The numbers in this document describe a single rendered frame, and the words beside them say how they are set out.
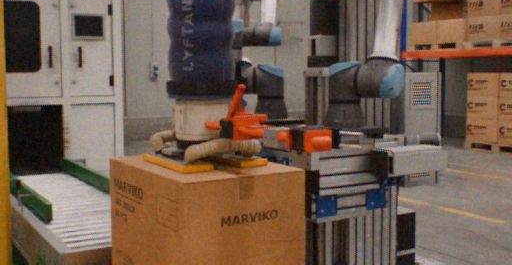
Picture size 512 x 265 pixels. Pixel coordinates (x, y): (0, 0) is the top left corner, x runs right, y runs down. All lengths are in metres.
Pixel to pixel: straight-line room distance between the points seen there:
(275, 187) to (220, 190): 0.18
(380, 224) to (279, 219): 0.84
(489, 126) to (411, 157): 8.02
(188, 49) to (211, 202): 0.49
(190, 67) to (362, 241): 1.08
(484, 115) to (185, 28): 8.63
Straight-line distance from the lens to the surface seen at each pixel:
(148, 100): 11.85
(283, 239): 1.86
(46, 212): 3.06
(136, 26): 11.80
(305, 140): 1.42
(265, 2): 2.60
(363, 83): 2.15
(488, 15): 10.19
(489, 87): 10.20
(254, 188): 1.77
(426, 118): 2.64
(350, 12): 2.43
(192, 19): 1.90
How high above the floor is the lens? 1.23
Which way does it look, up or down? 4 degrees down
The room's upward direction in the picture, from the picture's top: straight up
